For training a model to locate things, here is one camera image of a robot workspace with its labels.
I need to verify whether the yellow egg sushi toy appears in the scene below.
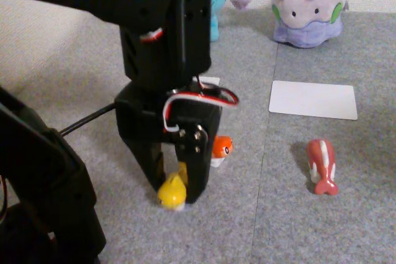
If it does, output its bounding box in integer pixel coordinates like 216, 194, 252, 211
157, 161, 188, 213

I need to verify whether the orange shrimp sushi toy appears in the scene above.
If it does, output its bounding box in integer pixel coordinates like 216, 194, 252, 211
210, 134, 235, 168

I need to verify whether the red tuna sushi toy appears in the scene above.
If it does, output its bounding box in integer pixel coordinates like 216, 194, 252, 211
306, 138, 340, 196

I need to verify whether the purple Goomy plush toy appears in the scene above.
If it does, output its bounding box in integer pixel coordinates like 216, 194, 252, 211
267, 0, 350, 49

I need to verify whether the gray carpet tile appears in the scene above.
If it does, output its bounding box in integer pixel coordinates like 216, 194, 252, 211
249, 10, 396, 264
6, 6, 279, 264

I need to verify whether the white rectangular card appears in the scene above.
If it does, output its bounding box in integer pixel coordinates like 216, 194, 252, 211
268, 80, 358, 121
197, 76, 222, 88

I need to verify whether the black camera cable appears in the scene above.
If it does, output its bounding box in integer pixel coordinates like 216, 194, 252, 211
58, 102, 118, 137

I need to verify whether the red white black servo cable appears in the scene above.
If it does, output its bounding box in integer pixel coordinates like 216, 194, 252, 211
138, 27, 167, 45
163, 85, 241, 133

